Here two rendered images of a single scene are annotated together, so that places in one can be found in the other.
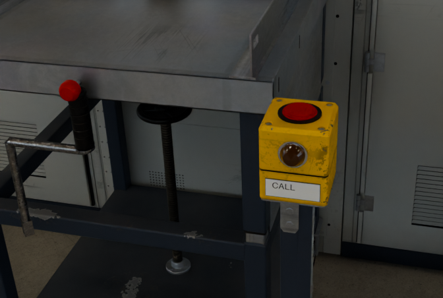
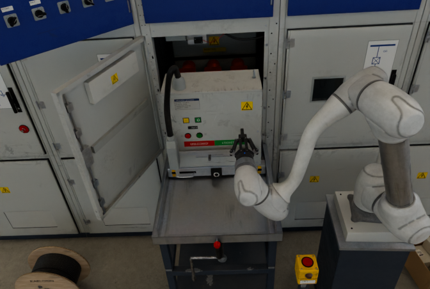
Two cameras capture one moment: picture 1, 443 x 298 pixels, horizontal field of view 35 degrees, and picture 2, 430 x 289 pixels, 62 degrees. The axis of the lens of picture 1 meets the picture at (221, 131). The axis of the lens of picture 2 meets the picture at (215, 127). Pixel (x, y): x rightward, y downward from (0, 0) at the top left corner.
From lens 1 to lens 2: 1.06 m
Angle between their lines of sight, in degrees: 14
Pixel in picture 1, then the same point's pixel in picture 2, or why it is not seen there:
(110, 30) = (215, 211)
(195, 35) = (245, 210)
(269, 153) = (302, 275)
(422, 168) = (297, 203)
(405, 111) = not seen: hidden behind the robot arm
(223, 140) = not seen: hidden behind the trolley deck
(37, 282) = (161, 269)
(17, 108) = (138, 203)
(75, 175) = not seen: hidden behind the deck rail
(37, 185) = (146, 227)
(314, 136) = (315, 271)
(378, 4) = (281, 158)
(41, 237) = (153, 247)
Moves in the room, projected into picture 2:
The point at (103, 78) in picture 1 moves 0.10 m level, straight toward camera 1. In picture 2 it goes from (225, 237) to (236, 253)
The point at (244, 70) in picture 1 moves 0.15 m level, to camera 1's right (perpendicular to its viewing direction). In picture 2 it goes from (271, 229) to (300, 220)
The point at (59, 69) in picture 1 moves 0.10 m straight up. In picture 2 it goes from (210, 236) to (208, 222)
